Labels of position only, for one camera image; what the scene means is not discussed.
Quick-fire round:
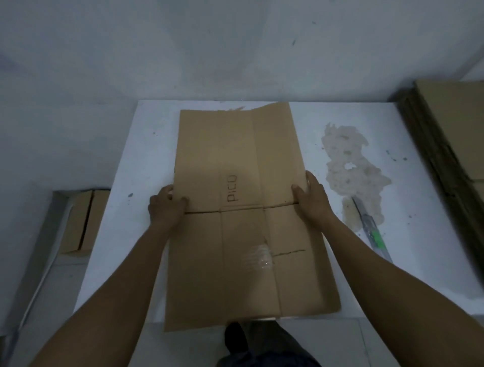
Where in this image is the person's right hand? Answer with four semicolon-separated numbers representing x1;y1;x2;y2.
291;170;337;228

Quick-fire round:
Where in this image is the person's left hand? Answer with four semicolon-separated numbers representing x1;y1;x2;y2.
147;184;190;228

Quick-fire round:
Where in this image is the person's right forearm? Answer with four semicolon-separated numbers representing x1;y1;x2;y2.
308;212;484;367

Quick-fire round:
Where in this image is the person's left forearm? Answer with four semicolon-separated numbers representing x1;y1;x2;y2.
12;217;185;367

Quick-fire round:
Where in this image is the white table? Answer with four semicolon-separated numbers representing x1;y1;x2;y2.
72;99;484;326

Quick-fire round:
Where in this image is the green utility knife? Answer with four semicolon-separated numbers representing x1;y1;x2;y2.
351;197;394;264

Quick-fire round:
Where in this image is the small brown cardboard box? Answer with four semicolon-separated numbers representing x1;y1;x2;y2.
60;190;111;258

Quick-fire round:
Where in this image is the person's dark shoe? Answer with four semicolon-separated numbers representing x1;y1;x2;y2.
224;321;250;358

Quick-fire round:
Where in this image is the stack of flat cardboard sheets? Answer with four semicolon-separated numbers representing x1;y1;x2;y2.
397;79;484;265

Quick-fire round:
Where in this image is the person's dark trouser leg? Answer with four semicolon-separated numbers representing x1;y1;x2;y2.
216;320;322;367

